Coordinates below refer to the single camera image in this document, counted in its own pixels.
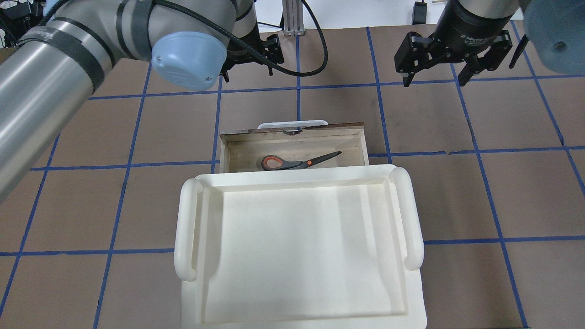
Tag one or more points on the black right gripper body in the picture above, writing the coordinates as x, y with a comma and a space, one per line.
470, 23

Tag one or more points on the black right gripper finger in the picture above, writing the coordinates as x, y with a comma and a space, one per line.
466, 74
407, 76

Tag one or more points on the white drawer handle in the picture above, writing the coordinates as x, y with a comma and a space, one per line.
291, 124

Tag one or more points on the brown wooden drawer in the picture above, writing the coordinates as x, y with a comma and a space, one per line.
243, 150

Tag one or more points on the grey orange scissors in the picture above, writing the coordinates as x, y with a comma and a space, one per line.
275, 163

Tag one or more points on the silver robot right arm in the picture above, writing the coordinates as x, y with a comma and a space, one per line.
555, 28

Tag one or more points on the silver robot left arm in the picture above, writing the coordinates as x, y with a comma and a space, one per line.
59, 64

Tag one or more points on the white plastic tray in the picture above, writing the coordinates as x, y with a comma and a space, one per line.
331, 248

